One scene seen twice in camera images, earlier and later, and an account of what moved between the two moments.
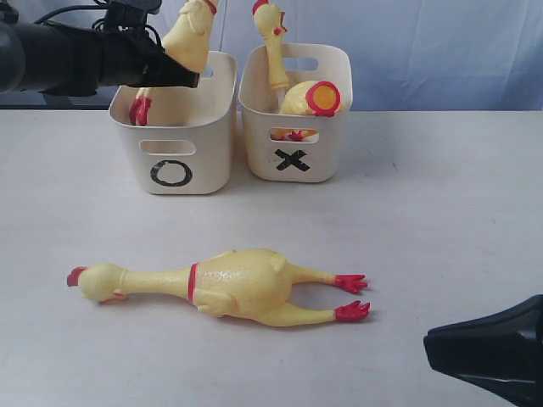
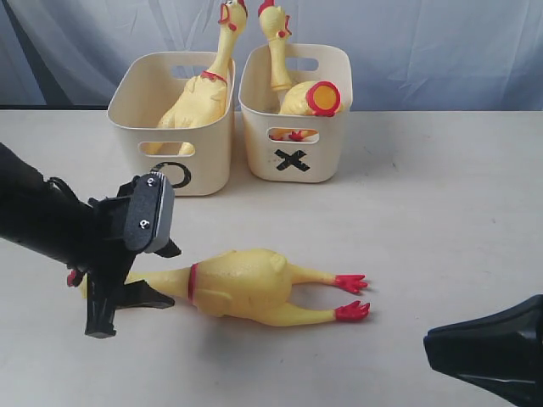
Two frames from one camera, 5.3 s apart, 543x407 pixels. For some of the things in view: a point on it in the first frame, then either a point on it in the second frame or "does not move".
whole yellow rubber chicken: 187,41 to 202,101
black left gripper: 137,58 to 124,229
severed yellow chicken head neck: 270,21 does not move
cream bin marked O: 187,147 does not move
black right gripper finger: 500,353 does not move
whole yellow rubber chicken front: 254,283 does not move
